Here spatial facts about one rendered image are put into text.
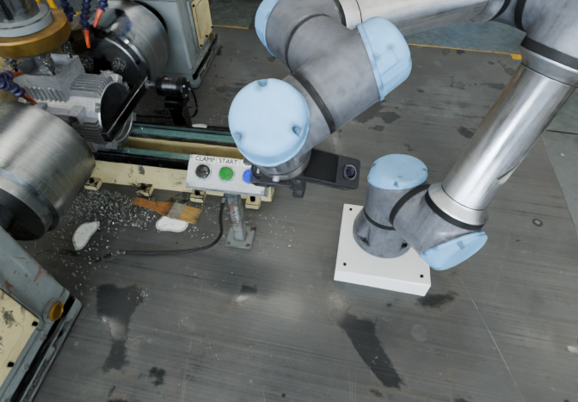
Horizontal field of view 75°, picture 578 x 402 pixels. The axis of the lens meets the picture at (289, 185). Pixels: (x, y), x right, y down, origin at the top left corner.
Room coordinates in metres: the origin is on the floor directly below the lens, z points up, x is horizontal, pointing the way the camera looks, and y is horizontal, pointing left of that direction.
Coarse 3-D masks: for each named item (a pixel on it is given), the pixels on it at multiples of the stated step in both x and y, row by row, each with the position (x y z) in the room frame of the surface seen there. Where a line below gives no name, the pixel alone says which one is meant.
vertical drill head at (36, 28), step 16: (0, 0) 0.77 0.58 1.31; (16, 0) 0.79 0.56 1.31; (32, 0) 0.82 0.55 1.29; (0, 16) 0.77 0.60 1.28; (16, 16) 0.78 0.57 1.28; (32, 16) 0.80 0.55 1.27; (48, 16) 0.82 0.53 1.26; (64, 16) 0.85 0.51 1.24; (0, 32) 0.75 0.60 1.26; (16, 32) 0.76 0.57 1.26; (32, 32) 0.77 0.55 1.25; (48, 32) 0.78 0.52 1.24; (64, 32) 0.81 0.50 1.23; (0, 48) 0.73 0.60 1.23; (16, 48) 0.73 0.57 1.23; (32, 48) 0.74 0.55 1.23; (48, 48) 0.76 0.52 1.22; (64, 48) 0.84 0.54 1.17; (16, 64) 0.79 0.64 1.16; (48, 64) 0.76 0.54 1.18
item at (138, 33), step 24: (120, 0) 1.13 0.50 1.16; (120, 24) 1.01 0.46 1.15; (144, 24) 1.07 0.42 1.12; (72, 48) 0.99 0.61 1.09; (96, 48) 0.97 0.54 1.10; (120, 48) 0.96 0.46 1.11; (144, 48) 0.99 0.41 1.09; (168, 48) 1.11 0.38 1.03; (96, 72) 0.98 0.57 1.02; (120, 72) 0.94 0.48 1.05; (144, 72) 0.96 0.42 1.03
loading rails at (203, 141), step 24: (144, 144) 0.82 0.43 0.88; (168, 144) 0.81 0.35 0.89; (192, 144) 0.80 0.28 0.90; (216, 144) 0.79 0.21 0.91; (96, 168) 0.74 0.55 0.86; (120, 168) 0.73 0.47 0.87; (144, 168) 0.72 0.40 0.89; (168, 168) 0.71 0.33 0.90; (144, 192) 0.69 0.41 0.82; (192, 192) 0.69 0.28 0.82; (216, 192) 0.69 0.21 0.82
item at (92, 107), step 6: (114, 78) 0.85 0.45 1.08; (120, 78) 0.86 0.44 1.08; (24, 102) 0.75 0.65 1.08; (30, 102) 0.76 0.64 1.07; (90, 102) 0.74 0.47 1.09; (96, 102) 0.74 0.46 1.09; (90, 108) 0.73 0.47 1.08; (96, 108) 0.73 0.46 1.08; (132, 120) 0.85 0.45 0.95; (108, 144) 0.73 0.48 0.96; (114, 144) 0.74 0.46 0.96
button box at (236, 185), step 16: (192, 160) 0.56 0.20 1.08; (208, 160) 0.55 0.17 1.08; (224, 160) 0.55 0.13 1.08; (240, 160) 0.55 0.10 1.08; (192, 176) 0.53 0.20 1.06; (208, 176) 0.52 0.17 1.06; (240, 176) 0.52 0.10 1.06; (224, 192) 0.52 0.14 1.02; (240, 192) 0.50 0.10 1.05; (256, 192) 0.49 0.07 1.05
